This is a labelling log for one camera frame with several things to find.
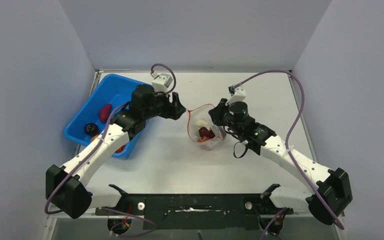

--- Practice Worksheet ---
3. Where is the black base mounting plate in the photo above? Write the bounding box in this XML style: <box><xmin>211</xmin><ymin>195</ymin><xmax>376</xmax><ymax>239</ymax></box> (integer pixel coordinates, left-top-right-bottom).
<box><xmin>95</xmin><ymin>193</ymin><xmax>280</xmax><ymax>230</ymax></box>

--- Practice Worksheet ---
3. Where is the clear zip top bag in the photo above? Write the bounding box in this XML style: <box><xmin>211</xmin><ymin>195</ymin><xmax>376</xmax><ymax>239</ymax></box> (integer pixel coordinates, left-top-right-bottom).
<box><xmin>187</xmin><ymin>103</ymin><xmax>227</xmax><ymax>150</ymax></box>

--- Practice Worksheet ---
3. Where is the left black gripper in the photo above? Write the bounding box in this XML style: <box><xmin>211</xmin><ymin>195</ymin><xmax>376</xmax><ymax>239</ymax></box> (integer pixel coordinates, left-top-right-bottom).
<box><xmin>142</xmin><ymin>87</ymin><xmax>185</xmax><ymax>121</ymax></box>

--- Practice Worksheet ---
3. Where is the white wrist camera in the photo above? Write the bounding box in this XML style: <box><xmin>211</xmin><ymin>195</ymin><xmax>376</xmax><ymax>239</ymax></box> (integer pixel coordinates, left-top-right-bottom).
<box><xmin>225</xmin><ymin>85</ymin><xmax>247</xmax><ymax>106</ymax></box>
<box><xmin>150</xmin><ymin>72</ymin><xmax>174</xmax><ymax>93</ymax></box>

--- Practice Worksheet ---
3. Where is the blue plastic bin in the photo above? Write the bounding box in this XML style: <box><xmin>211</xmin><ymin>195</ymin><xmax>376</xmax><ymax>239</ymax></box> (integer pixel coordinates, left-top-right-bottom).
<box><xmin>63</xmin><ymin>74</ymin><xmax>143</xmax><ymax>146</ymax></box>

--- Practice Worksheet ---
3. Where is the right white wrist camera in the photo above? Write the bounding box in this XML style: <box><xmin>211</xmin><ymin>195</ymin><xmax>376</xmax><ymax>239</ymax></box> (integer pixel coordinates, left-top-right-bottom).
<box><xmin>225</xmin><ymin>85</ymin><xmax>247</xmax><ymax>106</ymax></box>

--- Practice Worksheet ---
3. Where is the dark plum front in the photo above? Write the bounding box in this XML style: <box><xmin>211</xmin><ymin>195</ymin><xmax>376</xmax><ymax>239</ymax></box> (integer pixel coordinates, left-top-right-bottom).
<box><xmin>84</xmin><ymin>122</ymin><xmax>100</xmax><ymax>137</ymax></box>

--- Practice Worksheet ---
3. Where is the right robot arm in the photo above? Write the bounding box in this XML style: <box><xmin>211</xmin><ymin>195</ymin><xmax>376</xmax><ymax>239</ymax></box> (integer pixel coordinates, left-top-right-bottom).
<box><xmin>208</xmin><ymin>98</ymin><xmax>353</xmax><ymax>230</ymax></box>

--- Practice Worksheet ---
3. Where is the orange tomato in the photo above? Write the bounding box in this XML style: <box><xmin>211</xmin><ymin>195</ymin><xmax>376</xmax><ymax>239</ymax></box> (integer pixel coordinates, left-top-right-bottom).
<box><xmin>115</xmin><ymin>145</ymin><xmax>125</xmax><ymax>153</ymax></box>

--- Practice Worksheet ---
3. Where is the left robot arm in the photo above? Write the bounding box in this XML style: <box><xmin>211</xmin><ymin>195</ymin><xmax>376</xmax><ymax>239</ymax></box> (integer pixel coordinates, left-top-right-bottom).
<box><xmin>44</xmin><ymin>84</ymin><xmax>186</xmax><ymax>219</ymax></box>

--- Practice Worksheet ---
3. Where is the purple sweet potato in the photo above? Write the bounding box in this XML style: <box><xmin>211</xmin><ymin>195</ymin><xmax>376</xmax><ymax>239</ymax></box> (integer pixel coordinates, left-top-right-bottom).
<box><xmin>98</xmin><ymin>103</ymin><xmax>113</xmax><ymax>123</ymax></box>

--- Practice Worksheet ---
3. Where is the purple grape bunch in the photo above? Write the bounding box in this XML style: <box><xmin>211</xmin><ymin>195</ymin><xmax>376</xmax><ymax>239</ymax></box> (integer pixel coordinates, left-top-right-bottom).
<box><xmin>197</xmin><ymin>127</ymin><xmax>216</xmax><ymax>143</ymax></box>

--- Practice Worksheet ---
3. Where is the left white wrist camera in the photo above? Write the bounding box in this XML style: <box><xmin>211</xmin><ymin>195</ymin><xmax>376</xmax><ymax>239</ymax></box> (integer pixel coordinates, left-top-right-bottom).
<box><xmin>150</xmin><ymin>72</ymin><xmax>174</xmax><ymax>93</ymax></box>

